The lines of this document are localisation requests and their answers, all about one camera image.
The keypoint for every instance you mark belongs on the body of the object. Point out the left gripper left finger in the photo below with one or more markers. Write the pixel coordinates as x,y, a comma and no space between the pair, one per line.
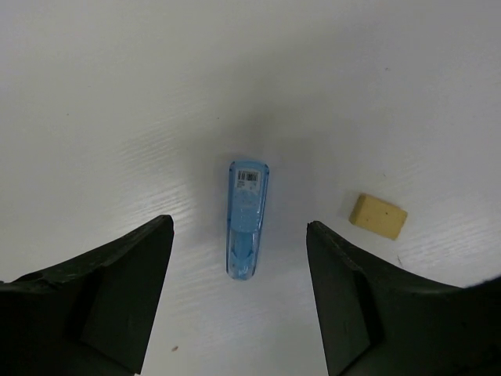
90,315

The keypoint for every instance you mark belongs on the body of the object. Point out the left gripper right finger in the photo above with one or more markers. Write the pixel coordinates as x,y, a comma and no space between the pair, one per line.
378,319

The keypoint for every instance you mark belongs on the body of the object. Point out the small tan eraser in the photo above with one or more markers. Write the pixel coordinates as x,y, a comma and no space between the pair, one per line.
377,216

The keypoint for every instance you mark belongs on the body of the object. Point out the blue transparent cap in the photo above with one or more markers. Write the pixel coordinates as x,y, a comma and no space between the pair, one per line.
248,185

